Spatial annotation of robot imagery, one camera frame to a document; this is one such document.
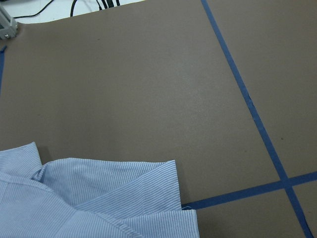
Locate light blue striped shirt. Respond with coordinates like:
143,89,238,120
0,143,200,238

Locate aluminium frame post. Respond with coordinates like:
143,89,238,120
0,5,18,40

